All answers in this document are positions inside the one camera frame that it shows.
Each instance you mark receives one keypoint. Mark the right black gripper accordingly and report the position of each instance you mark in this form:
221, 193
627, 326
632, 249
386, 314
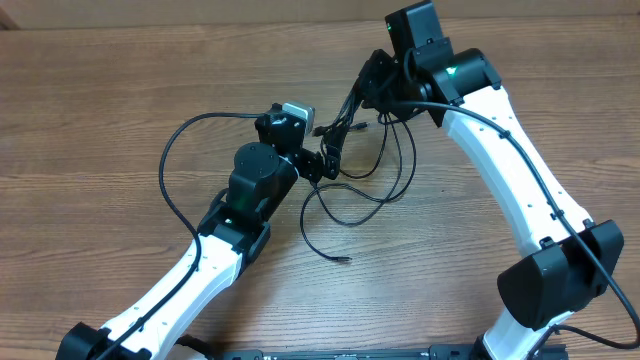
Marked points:
378, 66

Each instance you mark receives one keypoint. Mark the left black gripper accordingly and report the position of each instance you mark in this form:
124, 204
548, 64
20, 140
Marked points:
314, 169

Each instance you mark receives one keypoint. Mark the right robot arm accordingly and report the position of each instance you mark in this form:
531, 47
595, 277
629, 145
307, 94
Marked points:
566, 259

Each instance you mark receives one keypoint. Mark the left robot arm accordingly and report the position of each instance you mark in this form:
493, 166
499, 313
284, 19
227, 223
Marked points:
229, 238

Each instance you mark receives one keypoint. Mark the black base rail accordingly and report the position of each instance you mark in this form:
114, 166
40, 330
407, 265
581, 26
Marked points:
345, 354

